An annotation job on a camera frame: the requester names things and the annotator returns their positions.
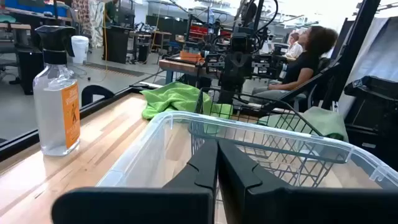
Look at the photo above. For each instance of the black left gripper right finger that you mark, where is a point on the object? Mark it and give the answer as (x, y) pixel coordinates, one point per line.
(255, 202)

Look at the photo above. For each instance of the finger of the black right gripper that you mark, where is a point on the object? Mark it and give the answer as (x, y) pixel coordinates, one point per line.
(226, 84)
(238, 70)

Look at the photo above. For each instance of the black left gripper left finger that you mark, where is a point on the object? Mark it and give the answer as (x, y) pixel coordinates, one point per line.
(186, 202)

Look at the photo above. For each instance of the bright green microfiber towel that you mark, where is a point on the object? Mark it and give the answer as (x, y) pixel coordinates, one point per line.
(171, 99)

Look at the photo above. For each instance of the pale green microfiber towel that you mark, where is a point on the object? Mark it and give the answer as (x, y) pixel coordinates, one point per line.
(326, 123)

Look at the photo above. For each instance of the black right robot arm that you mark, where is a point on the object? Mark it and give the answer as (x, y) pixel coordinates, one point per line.
(248, 14)

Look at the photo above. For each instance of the person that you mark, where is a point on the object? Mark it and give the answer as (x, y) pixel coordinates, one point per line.
(110, 11)
(298, 68)
(294, 49)

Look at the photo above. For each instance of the orange box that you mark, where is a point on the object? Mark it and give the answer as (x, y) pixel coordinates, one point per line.
(190, 56)

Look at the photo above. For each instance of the wooden workbench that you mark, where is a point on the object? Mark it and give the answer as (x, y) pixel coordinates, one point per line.
(180, 67)

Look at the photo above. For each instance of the black office chair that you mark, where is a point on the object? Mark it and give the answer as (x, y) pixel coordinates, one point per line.
(311, 85)

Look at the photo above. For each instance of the clear plastic bin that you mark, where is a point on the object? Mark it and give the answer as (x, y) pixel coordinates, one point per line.
(149, 155)

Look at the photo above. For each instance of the white fabric sheet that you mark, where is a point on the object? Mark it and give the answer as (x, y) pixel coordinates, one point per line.
(379, 53)

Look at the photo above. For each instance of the black cabinet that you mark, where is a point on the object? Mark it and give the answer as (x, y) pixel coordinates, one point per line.
(116, 45)

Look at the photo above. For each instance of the black equipment case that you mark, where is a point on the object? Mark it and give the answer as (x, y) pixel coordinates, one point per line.
(373, 118)

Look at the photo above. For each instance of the black curved chair back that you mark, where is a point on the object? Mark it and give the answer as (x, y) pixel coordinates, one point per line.
(96, 90)

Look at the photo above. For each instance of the white plastic bucket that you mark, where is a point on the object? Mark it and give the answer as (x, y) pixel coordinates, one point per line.
(80, 49)

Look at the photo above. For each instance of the patterned hanging fabric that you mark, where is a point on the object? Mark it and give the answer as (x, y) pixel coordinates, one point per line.
(90, 18)

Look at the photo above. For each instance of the clear spray bottle orange label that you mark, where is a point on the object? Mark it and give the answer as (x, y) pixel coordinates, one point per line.
(51, 109)

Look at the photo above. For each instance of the black floor box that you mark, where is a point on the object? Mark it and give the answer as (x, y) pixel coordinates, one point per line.
(29, 71)

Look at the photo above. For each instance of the blue storage bin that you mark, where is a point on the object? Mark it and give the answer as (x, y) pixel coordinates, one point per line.
(34, 7)

